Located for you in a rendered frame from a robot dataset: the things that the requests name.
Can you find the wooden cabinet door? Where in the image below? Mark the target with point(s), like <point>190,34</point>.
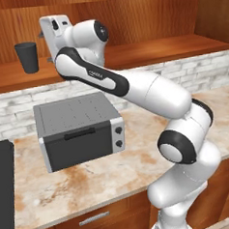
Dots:
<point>221,189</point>

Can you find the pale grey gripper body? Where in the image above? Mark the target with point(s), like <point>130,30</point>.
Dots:
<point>48,30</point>

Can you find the grey toaster oven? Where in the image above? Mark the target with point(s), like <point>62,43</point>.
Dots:
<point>74,114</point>

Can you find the dark toaster oven door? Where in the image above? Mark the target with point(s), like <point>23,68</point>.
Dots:
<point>80,151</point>

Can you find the wooden drawer front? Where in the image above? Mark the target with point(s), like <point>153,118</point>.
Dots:
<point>126,215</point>

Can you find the wooden wall shelf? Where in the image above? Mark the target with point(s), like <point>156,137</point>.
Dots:
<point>166,48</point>

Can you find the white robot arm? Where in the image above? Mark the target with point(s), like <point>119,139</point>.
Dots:
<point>157,94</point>

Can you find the black cup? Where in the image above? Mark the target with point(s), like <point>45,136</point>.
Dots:
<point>27,58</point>

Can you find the black toaster oven knob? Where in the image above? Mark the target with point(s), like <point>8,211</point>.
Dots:
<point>119,130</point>
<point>119,143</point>

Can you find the black appliance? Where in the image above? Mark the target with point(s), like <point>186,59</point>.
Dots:
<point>5,192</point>

